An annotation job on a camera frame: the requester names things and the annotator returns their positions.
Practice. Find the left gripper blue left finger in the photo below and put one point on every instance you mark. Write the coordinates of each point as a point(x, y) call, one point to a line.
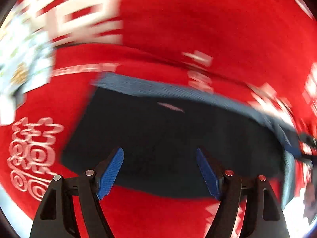
point(55, 216)

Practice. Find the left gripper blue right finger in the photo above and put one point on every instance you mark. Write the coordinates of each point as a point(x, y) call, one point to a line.
point(263, 214)

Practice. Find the black pants blue patterned trim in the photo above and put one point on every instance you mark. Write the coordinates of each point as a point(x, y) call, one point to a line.
point(161, 126)

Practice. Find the red wedding blanket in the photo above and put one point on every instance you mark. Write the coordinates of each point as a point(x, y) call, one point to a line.
point(32, 145)

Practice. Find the white floral garment pile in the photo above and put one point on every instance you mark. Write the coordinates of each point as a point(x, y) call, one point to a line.
point(27, 59)

